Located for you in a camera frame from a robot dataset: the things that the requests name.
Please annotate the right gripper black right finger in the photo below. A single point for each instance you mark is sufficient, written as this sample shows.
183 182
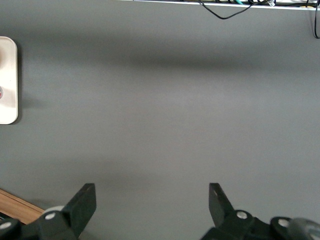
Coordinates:
220 207

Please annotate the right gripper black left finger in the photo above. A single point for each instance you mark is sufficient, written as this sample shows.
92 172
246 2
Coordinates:
80 207

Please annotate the cream plastic tray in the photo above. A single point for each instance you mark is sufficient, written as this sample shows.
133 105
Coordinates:
8 82

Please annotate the wooden two-drawer cabinet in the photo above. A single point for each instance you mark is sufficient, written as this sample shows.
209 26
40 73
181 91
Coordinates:
15 202

